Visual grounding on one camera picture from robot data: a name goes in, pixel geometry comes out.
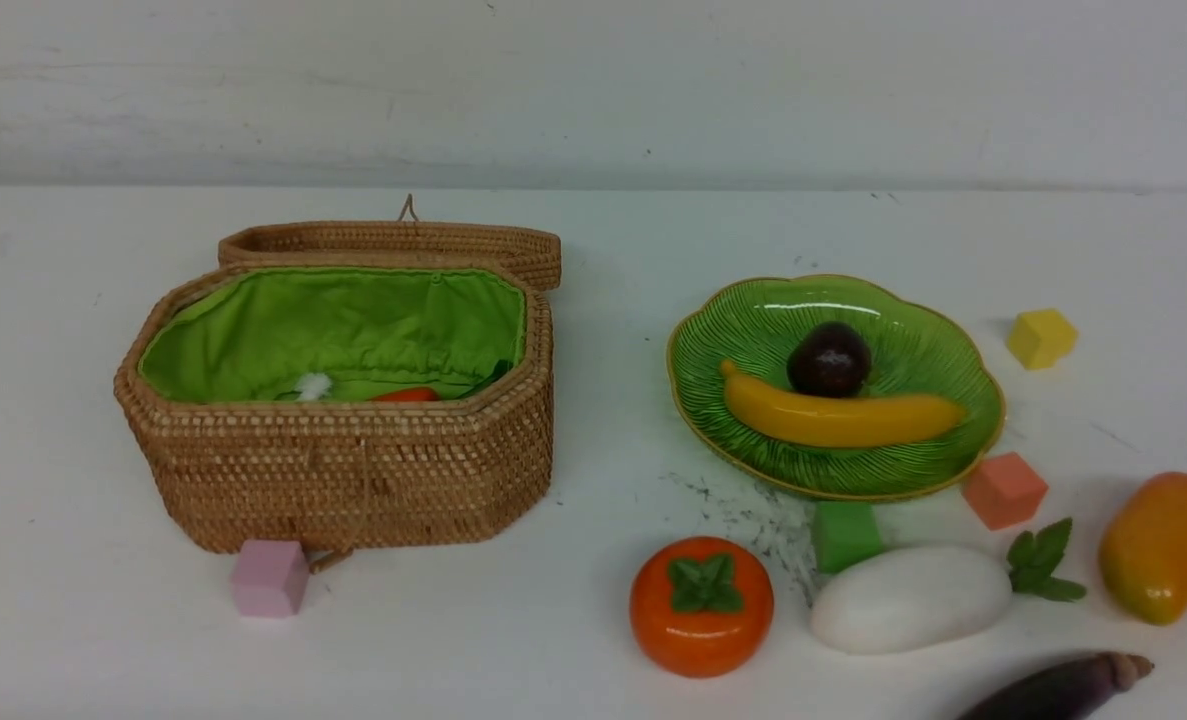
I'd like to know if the yellow banana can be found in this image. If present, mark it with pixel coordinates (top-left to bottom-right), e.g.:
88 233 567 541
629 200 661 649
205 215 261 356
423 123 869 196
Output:
718 359 967 448

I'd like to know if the red chili pepper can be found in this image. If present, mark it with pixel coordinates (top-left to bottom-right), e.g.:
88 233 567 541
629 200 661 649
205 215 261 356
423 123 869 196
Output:
370 386 442 404

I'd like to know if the dark purple plum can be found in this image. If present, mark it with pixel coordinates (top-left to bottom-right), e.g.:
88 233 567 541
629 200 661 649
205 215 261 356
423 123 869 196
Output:
786 321 872 399

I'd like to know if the white radish with leaves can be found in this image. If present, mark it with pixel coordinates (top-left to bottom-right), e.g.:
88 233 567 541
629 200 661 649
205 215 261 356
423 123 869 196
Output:
808 518 1087 656

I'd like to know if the purple eggplant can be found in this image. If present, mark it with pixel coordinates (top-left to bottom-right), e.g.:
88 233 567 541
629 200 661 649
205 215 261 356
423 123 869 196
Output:
960 651 1154 719

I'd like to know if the orange yellow mango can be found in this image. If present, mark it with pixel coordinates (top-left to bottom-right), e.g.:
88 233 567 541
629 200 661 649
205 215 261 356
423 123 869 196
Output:
1099 471 1187 626

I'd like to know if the wicker basket lid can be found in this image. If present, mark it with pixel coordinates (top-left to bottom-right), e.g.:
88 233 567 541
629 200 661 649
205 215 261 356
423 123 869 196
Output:
217 195 564 292

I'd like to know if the orange persimmon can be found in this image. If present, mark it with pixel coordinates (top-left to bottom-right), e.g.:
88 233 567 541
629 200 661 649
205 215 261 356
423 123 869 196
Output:
628 536 775 678

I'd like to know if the white garlic in basket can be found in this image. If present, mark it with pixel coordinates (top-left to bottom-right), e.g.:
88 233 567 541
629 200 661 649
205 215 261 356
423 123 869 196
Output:
293 372 334 402

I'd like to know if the green foam cube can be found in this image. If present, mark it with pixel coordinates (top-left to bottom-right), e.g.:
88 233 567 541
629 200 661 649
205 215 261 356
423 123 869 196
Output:
811 501 887 575

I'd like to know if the woven wicker basket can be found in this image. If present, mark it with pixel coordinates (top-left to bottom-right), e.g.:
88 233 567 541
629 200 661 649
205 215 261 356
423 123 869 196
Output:
114 261 556 553

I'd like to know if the green glass plate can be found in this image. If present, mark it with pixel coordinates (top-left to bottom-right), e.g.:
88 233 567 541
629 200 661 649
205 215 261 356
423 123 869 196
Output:
666 274 1007 502

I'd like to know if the green fabric basket liner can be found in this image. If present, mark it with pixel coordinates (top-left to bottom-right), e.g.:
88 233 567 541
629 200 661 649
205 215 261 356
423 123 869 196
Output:
137 266 528 404

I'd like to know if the pink foam cube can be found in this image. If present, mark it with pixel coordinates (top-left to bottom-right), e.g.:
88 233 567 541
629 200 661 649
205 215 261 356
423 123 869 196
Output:
229 539 310 619

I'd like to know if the orange foam cube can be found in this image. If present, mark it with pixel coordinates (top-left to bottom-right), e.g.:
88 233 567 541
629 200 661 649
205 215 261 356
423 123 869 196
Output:
961 452 1049 533

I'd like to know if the yellow foam cube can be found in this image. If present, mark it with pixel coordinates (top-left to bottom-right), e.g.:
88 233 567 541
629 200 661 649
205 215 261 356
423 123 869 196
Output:
1007 307 1079 372

